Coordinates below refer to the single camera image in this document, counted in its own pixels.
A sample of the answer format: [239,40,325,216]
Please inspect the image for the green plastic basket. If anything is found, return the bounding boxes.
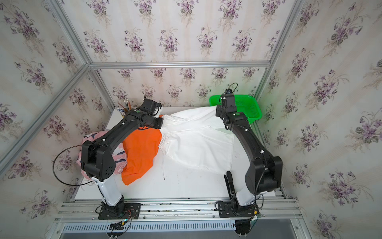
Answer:
[209,94,263,124]

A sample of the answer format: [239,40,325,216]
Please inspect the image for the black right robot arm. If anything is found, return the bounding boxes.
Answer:
[215,93,283,207]

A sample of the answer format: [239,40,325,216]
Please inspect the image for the pink shark print garment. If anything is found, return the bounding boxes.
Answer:
[82,130,127,175]

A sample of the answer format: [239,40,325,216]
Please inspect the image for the aluminium rail frame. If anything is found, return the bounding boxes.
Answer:
[47,197,312,239]

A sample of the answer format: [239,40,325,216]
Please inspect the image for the colored pencils bundle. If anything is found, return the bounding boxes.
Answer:
[118,99,132,113]

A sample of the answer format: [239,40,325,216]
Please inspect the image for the orange cloth garment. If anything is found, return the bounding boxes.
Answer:
[121,128,162,185]

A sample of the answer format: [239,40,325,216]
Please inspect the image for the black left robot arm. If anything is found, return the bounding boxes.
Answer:
[81,99,163,207]

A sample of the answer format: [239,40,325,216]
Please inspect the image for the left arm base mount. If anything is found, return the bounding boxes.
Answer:
[98,197,142,220]

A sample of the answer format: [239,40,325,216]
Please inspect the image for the white shorts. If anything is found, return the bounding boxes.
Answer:
[159,106,235,174]

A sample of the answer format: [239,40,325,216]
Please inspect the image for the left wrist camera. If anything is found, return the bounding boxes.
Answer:
[139,98,162,117]

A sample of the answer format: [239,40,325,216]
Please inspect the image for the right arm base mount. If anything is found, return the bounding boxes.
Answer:
[215,171,259,218]

